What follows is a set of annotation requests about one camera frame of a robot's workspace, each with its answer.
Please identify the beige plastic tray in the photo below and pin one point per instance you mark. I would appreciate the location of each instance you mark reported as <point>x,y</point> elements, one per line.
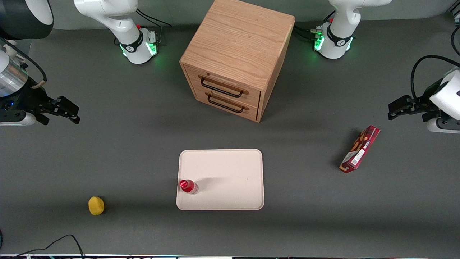
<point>230,180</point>

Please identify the wooden drawer cabinet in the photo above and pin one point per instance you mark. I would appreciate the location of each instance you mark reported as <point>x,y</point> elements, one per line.
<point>240,39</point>

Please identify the wooden drawer front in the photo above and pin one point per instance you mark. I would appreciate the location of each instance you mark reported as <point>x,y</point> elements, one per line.
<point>251,97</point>
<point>201,95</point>

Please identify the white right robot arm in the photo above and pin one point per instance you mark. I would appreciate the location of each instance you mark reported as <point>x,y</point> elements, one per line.
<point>124,21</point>

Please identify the beige round stand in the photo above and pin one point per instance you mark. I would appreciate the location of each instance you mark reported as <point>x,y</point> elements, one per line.
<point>12,51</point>

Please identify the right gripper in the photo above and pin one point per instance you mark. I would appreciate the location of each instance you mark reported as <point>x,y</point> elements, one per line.
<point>26,100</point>

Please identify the red snack box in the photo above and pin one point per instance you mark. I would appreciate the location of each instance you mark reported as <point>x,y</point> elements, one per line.
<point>360,148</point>

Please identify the red coke bottle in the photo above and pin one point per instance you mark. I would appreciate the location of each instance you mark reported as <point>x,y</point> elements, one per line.
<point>187,186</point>

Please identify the yellow lemon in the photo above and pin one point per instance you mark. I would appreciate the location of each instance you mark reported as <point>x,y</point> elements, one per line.
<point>96,205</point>

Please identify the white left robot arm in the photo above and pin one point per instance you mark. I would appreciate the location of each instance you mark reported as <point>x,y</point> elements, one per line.
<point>447,95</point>

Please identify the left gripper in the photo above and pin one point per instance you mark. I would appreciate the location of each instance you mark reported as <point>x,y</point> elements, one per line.
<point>425,101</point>

